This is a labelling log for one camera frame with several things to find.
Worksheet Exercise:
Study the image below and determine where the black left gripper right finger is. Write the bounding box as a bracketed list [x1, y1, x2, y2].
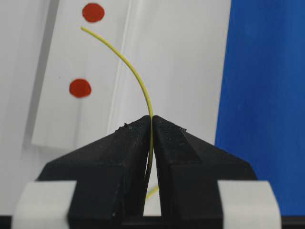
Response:
[151, 114, 283, 229]

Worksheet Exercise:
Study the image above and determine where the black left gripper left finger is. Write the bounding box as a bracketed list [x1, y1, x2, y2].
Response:
[11, 114, 153, 229]

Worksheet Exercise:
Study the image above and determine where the yellow solder wire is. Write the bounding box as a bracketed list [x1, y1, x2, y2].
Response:
[80, 25, 160, 215]

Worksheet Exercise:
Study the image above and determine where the blue table mat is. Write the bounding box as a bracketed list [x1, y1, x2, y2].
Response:
[215, 0, 305, 215]

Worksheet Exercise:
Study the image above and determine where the white folded card with dots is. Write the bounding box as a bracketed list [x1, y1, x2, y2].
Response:
[31, 0, 231, 149]

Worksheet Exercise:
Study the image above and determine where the white paper sheet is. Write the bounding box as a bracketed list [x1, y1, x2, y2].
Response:
[0, 0, 160, 215]

